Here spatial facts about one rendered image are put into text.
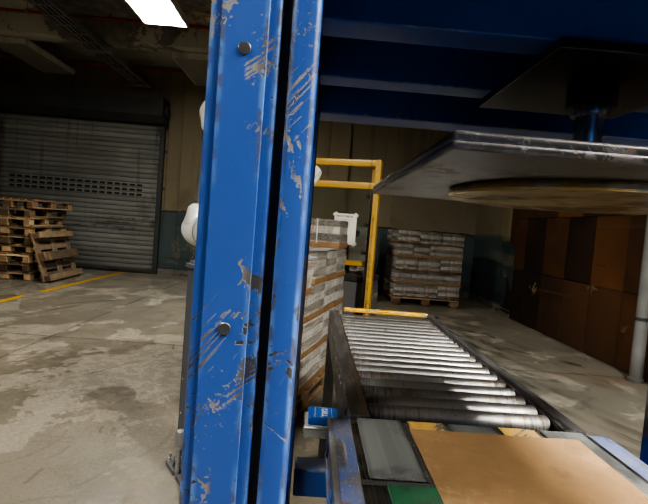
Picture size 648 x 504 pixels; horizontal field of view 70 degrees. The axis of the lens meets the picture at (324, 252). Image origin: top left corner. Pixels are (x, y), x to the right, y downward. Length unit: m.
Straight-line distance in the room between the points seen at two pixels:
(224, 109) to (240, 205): 0.07
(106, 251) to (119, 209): 0.90
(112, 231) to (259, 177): 10.03
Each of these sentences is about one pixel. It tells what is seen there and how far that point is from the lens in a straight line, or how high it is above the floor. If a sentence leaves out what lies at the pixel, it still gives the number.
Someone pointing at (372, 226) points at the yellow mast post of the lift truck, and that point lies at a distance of 4.09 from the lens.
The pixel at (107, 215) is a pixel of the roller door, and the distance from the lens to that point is 10.40.
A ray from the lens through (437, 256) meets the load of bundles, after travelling 8.18.
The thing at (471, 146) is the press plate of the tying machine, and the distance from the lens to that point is 0.43.
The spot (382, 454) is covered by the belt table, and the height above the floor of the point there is 0.80.
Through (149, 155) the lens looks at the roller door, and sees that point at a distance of 10.16.
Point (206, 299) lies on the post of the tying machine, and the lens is 0.35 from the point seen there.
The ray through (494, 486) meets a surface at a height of 0.80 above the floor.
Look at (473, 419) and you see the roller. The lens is 1.24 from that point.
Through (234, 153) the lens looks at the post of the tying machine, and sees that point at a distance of 0.35.
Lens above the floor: 1.22
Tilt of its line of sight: 3 degrees down
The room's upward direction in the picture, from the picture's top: 5 degrees clockwise
